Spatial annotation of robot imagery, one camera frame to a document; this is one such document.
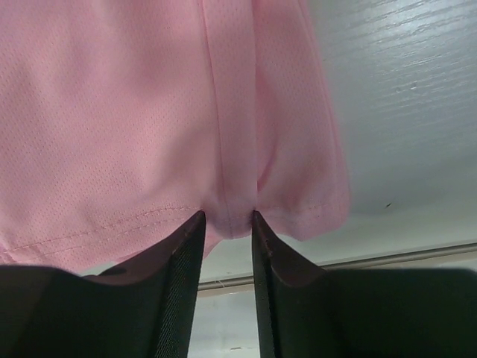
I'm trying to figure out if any pink t shirt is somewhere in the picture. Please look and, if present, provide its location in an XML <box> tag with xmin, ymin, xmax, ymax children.
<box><xmin>1</xmin><ymin>1</ymin><xmax>350</xmax><ymax>271</ymax></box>

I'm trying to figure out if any aluminium rail at table edge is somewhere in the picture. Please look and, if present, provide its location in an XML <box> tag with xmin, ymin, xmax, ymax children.
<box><xmin>198</xmin><ymin>243</ymin><xmax>476</xmax><ymax>296</ymax></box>

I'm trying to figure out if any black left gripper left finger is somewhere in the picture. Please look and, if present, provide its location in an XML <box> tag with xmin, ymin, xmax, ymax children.
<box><xmin>1</xmin><ymin>211</ymin><xmax>206</xmax><ymax>357</ymax></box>

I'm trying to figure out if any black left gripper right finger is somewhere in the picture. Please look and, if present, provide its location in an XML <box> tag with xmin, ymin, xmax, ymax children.
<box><xmin>251</xmin><ymin>212</ymin><xmax>476</xmax><ymax>357</ymax></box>

